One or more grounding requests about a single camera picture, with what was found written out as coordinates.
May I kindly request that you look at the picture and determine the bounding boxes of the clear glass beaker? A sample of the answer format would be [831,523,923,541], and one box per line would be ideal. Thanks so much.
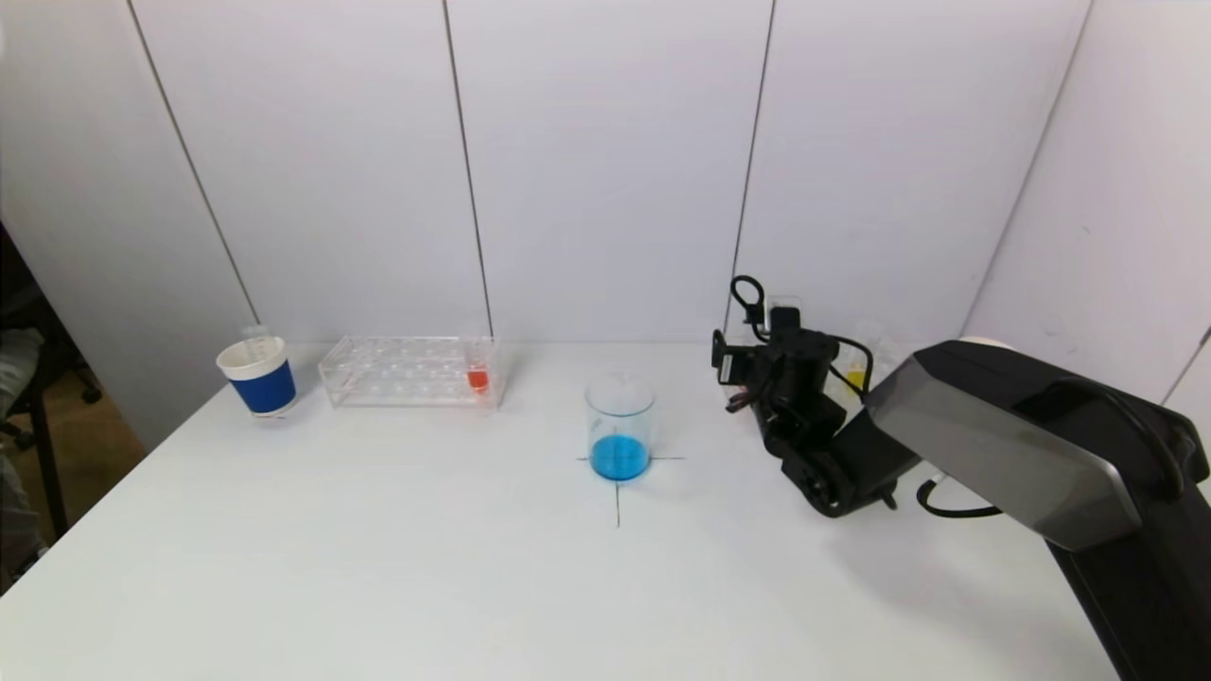
[585,374,656,482]

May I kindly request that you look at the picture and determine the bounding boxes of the yellow pigment test tube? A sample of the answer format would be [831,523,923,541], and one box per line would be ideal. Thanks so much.
[842,322,883,394]

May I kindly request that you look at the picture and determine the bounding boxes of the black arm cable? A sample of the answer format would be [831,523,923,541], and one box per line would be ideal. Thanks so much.
[730,275,1195,519]

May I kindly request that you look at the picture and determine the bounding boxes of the person in black shirt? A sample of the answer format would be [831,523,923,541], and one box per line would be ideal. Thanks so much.
[0,326,48,568]

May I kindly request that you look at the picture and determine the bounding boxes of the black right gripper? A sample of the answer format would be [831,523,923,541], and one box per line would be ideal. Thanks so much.
[711,328,767,386]

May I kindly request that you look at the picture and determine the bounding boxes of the clear acrylic test tube rack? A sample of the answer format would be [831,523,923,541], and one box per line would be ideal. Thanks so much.
[318,336,504,410]
[721,335,915,412]

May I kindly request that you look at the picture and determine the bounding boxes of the black metal stand leg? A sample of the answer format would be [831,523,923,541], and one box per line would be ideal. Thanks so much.
[28,397,69,540]

